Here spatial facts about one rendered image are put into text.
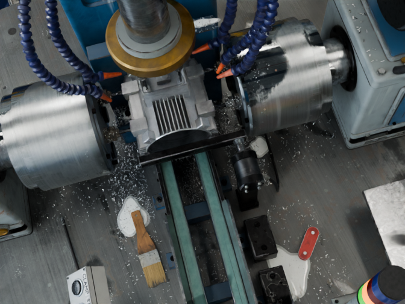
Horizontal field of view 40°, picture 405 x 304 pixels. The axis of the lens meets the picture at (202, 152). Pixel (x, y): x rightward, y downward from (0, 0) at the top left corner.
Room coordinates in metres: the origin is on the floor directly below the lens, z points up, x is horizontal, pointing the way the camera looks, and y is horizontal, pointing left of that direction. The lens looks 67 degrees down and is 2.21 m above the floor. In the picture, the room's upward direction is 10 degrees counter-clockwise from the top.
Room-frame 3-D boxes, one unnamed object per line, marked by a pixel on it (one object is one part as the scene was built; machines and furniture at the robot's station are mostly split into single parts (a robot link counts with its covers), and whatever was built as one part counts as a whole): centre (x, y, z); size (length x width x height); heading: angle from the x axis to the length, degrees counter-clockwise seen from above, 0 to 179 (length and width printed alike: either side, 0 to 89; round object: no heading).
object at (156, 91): (0.67, 0.06, 1.11); 0.12 x 0.11 x 0.07; 5
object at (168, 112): (0.63, 0.06, 1.02); 0.20 x 0.19 x 0.19; 5
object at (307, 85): (0.65, -0.23, 1.04); 0.41 x 0.25 x 0.25; 95
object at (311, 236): (0.29, -0.22, 0.81); 0.09 x 0.03 x 0.02; 146
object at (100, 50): (0.78, 0.07, 0.97); 0.30 x 0.11 x 0.34; 95
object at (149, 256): (0.36, 0.18, 0.80); 0.21 x 0.05 x 0.01; 10
